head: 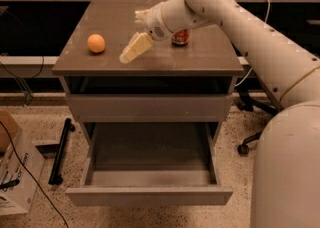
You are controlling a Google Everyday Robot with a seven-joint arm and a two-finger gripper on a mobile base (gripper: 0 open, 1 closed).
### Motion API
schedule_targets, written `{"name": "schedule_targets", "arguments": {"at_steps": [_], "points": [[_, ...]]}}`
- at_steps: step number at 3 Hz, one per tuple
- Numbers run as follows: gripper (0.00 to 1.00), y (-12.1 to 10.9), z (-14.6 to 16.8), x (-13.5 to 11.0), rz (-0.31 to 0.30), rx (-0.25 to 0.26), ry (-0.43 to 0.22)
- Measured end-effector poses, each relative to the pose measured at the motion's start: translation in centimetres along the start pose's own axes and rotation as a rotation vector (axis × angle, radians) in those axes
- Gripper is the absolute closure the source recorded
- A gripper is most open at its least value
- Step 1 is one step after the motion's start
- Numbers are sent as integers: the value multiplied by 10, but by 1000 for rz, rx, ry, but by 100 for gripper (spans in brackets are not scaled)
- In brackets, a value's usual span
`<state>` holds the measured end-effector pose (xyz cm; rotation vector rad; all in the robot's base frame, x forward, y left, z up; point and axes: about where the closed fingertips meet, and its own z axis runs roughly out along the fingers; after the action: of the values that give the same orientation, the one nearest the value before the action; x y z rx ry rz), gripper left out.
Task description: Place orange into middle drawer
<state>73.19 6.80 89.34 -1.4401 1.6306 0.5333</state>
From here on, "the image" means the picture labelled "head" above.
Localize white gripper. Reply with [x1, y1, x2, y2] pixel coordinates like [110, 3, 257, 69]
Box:
[119, 5, 172, 64]

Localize orange fruit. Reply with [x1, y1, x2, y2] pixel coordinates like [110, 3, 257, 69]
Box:
[87, 34, 105, 53]

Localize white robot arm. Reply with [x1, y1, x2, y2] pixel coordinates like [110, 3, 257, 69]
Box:
[120, 0, 320, 228]

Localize grey drawer cabinet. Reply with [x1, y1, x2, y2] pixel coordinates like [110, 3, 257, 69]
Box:
[51, 0, 244, 143]

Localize closed grey middle drawer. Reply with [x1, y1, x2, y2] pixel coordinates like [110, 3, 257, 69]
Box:
[66, 94, 232, 122]

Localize open grey bottom drawer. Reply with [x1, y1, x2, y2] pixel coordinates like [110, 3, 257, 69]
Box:
[66, 123, 233, 207]

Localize orange soda can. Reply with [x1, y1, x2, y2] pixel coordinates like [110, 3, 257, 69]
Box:
[172, 29, 190, 46]

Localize grey office chair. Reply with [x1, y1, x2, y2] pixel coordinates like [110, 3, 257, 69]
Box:
[235, 85, 284, 156]

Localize brown cardboard box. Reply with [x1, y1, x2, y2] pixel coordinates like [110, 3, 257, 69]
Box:
[0, 110, 19, 153]

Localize black metal bar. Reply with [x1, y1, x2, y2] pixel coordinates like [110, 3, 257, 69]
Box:
[48, 118, 75, 185]

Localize white cardboard box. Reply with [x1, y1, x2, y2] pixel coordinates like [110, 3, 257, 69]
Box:
[0, 130, 44, 216]

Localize white hanging cable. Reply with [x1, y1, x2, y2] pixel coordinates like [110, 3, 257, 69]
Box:
[234, 0, 271, 89]

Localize black wall cable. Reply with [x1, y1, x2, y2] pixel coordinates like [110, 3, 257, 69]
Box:
[0, 55, 46, 80]

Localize black floor cable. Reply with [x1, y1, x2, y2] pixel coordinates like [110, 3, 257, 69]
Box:
[0, 120, 70, 228]

